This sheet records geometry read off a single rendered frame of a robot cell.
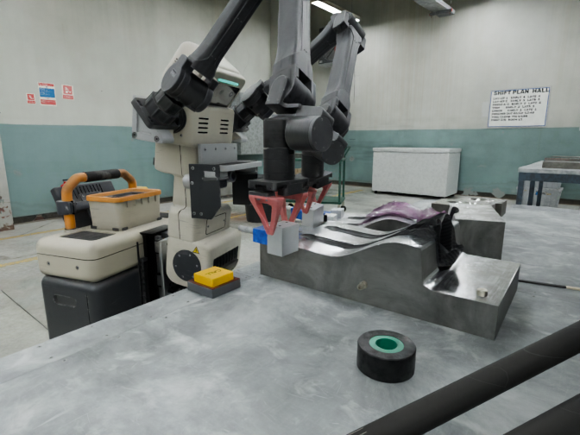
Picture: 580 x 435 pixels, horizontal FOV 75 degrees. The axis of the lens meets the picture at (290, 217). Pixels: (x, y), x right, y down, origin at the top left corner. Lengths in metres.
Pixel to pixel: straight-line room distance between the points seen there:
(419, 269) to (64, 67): 6.03
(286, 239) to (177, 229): 0.60
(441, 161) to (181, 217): 6.59
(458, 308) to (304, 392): 0.31
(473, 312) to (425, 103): 7.94
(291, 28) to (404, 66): 8.07
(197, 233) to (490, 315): 0.83
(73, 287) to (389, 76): 8.18
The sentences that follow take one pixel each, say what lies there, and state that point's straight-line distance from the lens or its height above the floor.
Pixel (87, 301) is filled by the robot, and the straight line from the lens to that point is 1.33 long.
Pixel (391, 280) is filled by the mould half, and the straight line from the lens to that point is 0.73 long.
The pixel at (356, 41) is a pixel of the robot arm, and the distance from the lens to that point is 1.19.
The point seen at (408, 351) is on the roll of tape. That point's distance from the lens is 0.56.
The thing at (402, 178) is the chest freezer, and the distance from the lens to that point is 7.76.
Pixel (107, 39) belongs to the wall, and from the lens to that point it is 6.74.
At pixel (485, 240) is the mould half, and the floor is 0.86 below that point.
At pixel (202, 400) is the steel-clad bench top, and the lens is 0.53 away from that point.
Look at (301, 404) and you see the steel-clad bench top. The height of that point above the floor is 0.80.
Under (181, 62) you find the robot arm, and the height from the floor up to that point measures 1.29.
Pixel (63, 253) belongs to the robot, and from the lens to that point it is 1.33.
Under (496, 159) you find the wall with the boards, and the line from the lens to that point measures 8.13.
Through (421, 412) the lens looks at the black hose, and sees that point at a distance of 0.45.
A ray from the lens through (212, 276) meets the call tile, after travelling 0.81.
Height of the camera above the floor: 1.12
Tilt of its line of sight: 12 degrees down
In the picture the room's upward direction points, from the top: straight up
